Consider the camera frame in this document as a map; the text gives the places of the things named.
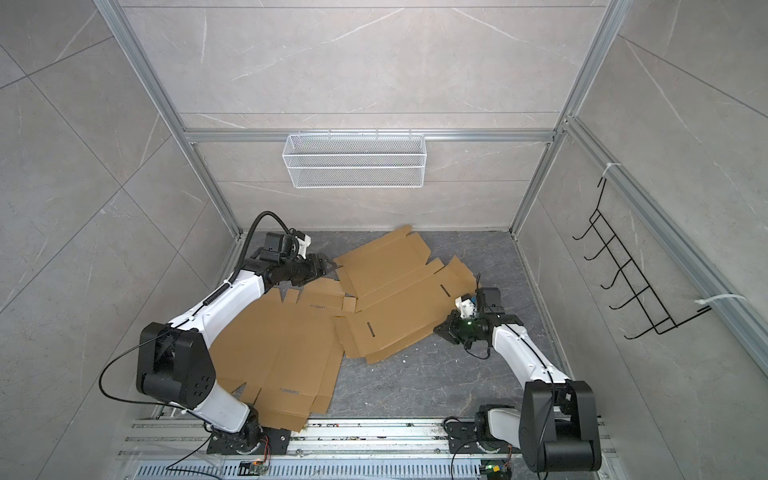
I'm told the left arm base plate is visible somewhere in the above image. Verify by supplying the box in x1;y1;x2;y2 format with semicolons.
206;426;292;455

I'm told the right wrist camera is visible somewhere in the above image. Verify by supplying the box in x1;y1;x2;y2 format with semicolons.
455;295;477;319

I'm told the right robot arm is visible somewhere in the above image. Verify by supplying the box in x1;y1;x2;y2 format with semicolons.
434;287;602;474

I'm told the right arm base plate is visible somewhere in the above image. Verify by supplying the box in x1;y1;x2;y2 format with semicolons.
442;417;520;455

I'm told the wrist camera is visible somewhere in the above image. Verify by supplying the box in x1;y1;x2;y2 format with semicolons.
291;229;311;259
455;295;477;319

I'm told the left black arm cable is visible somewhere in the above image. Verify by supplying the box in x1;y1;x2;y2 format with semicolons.
97;210;292;409

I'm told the aluminium mounting rail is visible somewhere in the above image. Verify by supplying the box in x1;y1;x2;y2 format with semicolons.
116;418;619;462

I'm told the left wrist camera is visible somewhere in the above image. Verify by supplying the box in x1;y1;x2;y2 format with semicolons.
291;229;311;259

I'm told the black wire hook rack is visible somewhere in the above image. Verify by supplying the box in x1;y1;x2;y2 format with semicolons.
572;178;713;341

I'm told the aluminium frame profile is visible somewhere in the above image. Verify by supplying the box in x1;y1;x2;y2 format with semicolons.
96;1;767;370

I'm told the white wire mesh basket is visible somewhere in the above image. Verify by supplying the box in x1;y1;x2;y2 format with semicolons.
282;133;428;189

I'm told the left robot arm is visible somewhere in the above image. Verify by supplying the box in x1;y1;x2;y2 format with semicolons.
136;229;337;453

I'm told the cardboard box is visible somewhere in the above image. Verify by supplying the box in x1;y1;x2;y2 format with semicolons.
334;225;476;364
210;278;354;432

